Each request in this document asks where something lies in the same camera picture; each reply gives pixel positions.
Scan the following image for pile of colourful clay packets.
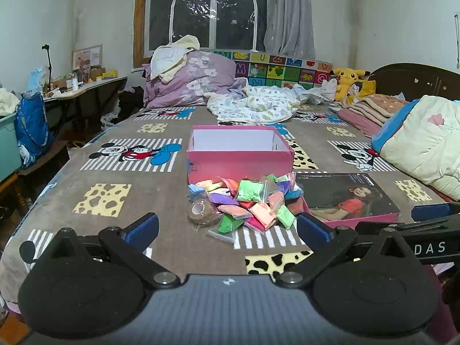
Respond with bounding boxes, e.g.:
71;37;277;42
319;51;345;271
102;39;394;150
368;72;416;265
187;173;305;238

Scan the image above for clothes in storage bin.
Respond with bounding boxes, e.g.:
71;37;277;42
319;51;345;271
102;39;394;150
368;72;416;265
0;87;21;116

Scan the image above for purple floral quilt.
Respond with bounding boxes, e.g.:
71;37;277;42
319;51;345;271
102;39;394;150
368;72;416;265
143;49;249;109

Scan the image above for window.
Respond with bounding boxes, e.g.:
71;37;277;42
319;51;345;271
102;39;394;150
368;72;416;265
134;0;271;70

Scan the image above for grey curtain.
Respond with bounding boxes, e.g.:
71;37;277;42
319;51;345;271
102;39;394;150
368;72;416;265
263;0;316;60

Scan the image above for cluttered side desk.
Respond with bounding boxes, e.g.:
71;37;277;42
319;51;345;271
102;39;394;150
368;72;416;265
42;75;129;130

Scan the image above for light green clay packet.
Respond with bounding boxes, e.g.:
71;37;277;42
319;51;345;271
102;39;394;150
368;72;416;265
236;180;265;202

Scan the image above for cream clothing heap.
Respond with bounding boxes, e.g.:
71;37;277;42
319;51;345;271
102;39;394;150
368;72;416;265
149;35;201;83

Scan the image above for wooden stool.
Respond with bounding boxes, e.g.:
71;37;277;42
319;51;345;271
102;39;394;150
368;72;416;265
14;139;71;209

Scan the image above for box lid with portrait print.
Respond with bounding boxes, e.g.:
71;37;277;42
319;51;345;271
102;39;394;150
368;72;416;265
295;172;402;229

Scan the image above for brown tape roll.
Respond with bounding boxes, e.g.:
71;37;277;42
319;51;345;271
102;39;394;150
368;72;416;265
188;199;222;228

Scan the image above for white wall cable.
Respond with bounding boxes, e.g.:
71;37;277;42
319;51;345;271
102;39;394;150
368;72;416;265
453;14;460;69

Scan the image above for yellow plush toy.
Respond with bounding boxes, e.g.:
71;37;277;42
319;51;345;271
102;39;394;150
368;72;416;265
330;67;377;106

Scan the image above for white leaf-print quilt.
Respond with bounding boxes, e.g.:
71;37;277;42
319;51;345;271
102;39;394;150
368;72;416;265
206;83;300;124

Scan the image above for dark wooden headboard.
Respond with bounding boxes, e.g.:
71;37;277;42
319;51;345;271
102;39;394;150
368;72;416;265
367;62;460;102

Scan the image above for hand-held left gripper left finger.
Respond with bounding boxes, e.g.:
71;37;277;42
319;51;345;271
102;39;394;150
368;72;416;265
54;213;181;289

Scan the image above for framed picture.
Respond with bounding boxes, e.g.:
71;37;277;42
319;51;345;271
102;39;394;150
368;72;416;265
72;44;104;71

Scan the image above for teal storage bin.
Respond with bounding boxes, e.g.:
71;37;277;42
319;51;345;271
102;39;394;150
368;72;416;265
0;112;23;183

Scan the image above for pink dotted blanket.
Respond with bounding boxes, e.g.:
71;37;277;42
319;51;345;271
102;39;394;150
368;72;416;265
338;93;411;138

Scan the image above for blue bag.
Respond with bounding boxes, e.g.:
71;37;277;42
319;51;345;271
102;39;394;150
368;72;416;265
14;91;55;169

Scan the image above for pink cardboard box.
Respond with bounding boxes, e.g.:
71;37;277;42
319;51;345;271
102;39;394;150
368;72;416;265
186;125;296;185

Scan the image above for white-framed clear plastic cover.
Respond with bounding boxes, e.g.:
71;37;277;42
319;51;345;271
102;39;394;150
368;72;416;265
169;0;260;51

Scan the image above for black phone stand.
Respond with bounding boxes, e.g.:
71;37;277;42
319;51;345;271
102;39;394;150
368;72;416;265
41;44;53;81

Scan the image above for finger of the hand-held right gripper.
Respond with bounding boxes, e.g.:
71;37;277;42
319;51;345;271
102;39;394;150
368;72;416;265
411;203;460;222
355;214;460;238

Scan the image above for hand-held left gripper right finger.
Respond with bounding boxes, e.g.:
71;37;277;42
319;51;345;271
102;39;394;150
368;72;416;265
275;213;412;289

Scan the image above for white plush toy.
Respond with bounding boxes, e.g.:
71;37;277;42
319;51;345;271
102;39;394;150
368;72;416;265
321;78;339;102

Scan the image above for colourful alphabet foam mat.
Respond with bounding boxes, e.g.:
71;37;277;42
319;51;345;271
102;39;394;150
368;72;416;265
212;50;334;90

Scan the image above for cream and blue quilt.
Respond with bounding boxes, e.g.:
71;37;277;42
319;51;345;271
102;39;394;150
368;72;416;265
371;95;460;202

